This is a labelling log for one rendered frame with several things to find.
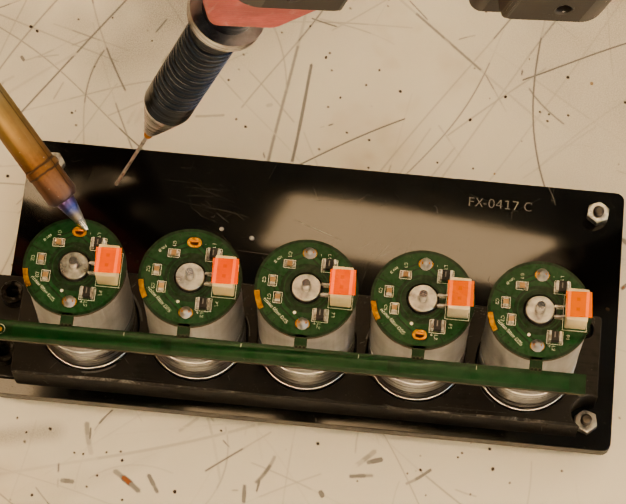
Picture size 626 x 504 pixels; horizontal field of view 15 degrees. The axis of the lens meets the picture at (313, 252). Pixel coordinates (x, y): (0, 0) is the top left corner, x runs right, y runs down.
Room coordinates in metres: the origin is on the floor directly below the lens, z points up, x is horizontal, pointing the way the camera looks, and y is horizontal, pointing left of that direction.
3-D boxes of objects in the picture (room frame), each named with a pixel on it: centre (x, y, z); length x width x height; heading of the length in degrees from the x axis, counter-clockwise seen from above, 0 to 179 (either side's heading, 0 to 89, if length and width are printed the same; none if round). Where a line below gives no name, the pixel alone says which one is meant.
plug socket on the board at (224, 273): (0.19, 0.02, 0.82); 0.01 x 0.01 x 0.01; 84
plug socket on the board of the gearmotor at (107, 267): (0.20, 0.05, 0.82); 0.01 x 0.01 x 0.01; 84
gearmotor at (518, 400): (0.19, -0.05, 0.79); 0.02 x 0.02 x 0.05
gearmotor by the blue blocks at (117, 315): (0.20, 0.06, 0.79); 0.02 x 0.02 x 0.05
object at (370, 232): (0.21, 0.00, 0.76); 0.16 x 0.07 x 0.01; 84
